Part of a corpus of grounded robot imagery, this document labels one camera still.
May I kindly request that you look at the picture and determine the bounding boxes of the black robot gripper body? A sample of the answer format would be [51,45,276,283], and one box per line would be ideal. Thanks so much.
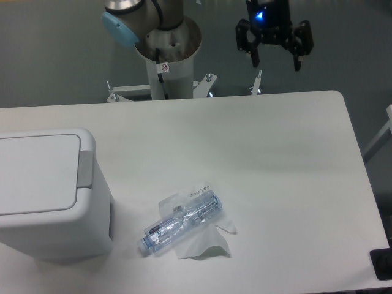
[246,0,292,45]

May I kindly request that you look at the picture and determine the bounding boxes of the clear plastic water bottle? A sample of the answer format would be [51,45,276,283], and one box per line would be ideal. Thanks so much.
[137,190,222,256]

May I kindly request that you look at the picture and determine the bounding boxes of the grey lid push button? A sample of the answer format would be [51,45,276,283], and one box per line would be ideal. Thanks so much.
[77,151,94,189]

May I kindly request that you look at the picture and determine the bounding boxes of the white frame at right edge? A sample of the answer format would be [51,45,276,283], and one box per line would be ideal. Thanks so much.
[363,105,391,164]

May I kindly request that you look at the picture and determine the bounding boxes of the white crumpled tissue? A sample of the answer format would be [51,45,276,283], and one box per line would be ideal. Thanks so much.
[173,221,237,260]

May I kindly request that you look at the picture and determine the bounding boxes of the white pedestal base frame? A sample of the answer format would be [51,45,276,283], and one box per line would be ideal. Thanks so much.
[106,69,263,103]

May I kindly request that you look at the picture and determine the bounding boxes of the white trash can lid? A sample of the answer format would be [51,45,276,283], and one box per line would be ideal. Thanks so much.
[1,134,80,215]

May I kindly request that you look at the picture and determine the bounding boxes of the white trash can body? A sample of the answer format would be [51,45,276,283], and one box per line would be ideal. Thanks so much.
[1,128,114,260]

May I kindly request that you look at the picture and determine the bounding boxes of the black cable on pedestal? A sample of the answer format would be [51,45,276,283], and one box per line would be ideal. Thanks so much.
[155,47,170,100]

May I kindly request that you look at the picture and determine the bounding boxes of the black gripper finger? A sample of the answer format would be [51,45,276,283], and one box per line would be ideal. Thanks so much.
[284,20,314,71]
[235,19,263,67]

